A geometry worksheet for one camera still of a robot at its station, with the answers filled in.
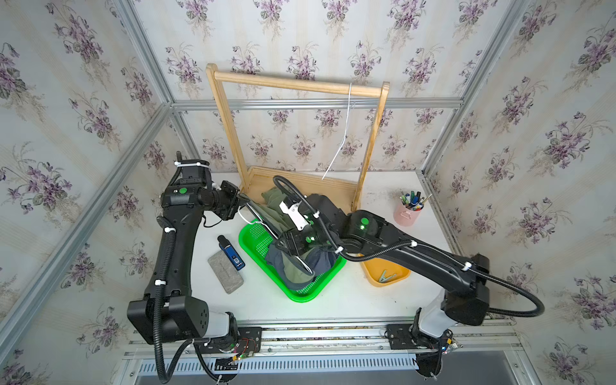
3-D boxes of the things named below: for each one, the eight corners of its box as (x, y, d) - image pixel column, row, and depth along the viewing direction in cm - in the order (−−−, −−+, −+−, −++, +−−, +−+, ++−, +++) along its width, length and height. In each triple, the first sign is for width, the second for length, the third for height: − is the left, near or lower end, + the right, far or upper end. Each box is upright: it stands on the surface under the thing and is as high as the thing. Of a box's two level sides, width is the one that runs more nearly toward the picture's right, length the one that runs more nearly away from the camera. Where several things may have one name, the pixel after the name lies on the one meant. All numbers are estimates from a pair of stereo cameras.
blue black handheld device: (238, 272, 88) (235, 267, 85) (217, 244, 96) (214, 238, 92) (247, 265, 90) (244, 260, 86) (225, 239, 97) (222, 233, 94)
